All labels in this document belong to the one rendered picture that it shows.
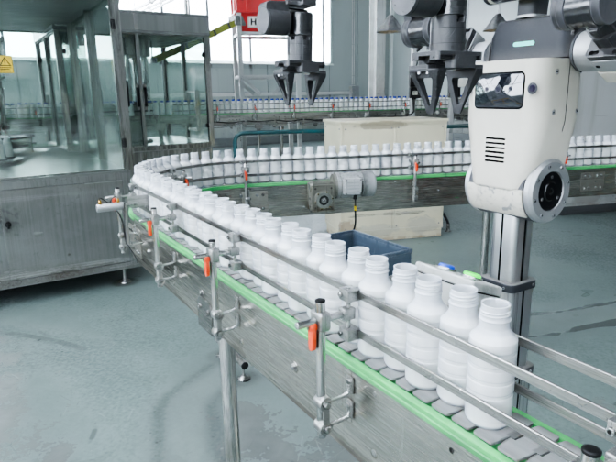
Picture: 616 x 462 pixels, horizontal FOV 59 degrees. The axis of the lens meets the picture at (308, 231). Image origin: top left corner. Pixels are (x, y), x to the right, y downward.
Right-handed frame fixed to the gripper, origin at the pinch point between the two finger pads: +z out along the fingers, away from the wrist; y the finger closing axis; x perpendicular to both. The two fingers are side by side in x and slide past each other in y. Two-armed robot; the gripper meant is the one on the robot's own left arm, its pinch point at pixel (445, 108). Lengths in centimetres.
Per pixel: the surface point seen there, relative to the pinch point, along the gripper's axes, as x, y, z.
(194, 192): 79, -17, 24
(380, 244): 70, 43, 47
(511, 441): -31, -17, 40
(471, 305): -21.9, -15.4, 24.9
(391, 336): -8.9, -18.0, 33.8
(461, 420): -24, -19, 40
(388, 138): 344, 271, 41
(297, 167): 173, 71, 34
